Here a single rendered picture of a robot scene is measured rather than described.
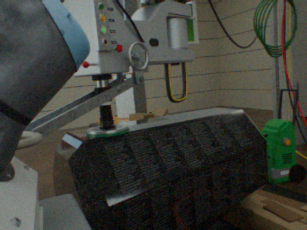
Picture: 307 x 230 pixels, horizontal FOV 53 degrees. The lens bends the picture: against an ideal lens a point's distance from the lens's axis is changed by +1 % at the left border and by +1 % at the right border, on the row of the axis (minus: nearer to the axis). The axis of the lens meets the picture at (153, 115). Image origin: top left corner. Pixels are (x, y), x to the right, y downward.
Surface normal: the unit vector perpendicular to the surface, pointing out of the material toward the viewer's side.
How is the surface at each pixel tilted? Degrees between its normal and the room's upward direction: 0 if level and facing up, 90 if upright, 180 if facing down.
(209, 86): 90
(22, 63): 96
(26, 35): 90
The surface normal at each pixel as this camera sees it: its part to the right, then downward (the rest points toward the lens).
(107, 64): 0.77, 0.01
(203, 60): 0.41, 0.08
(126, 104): -0.48, 0.16
